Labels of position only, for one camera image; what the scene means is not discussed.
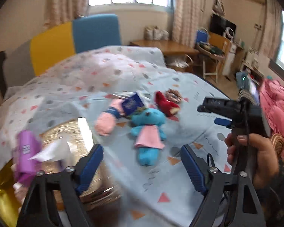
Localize person's right hand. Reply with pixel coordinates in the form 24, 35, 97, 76
225, 133, 279, 189

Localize grey yellow blue sofa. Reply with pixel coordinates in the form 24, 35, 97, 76
0, 14, 122, 95

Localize rattan chair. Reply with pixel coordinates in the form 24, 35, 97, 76
270, 133, 284, 158

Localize pink ruffled bedding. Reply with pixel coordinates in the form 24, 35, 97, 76
260, 79, 284, 138

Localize boxes on desk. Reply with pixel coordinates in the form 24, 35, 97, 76
144, 26, 169, 40

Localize right beige curtain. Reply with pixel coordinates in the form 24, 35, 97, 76
172, 0, 205, 48

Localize purple tissue box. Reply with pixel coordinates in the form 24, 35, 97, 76
13, 130, 41, 187

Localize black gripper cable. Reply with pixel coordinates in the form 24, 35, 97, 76
206, 153, 230, 218

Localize gold tray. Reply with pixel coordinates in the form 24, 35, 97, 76
0, 160, 22, 226

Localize blue plush toy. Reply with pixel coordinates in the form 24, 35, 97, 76
131, 108, 166, 166

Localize white bag under desk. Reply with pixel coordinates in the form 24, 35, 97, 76
166, 54, 193, 71

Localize left beige curtain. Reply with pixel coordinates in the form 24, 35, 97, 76
43, 0, 89, 30

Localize gold embossed tissue box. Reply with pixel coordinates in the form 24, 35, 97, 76
37, 117, 122, 209

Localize beige curtain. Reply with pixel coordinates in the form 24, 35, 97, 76
43, 0, 89, 30
172, 0, 205, 48

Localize red Christmas sock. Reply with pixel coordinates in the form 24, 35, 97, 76
155, 91, 180, 117

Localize black television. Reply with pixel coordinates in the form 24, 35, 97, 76
209, 13, 236, 36

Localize blue Tempo tissue pack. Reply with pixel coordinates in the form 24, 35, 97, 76
121, 93, 145, 116

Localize patterned plastic tablecloth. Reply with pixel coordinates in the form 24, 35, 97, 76
0, 46, 231, 226

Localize pink dishcloth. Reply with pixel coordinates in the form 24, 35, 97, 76
95, 98, 125, 136

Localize wooden desk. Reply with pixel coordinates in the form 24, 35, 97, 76
130, 40, 200, 56

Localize patterned scrunchie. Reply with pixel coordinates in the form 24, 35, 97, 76
165, 89, 183, 103

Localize white round fan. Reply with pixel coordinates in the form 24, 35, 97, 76
225, 27, 235, 40

